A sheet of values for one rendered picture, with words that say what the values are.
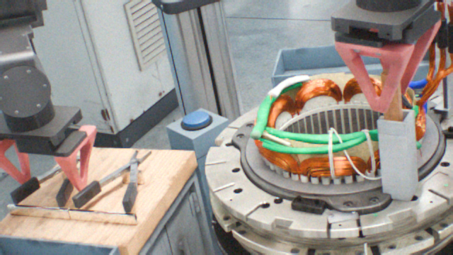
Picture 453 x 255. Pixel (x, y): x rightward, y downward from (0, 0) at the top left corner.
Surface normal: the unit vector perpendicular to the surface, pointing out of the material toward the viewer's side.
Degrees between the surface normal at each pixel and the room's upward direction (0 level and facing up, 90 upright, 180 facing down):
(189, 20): 90
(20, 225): 0
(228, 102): 90
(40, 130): 4
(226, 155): 0
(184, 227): 90
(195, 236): 90
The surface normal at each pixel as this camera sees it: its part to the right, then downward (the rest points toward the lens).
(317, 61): -0.19, 0.49
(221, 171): -0.18, -0.87
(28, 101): 0.37, 0.44
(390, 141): -0.50, 0.48
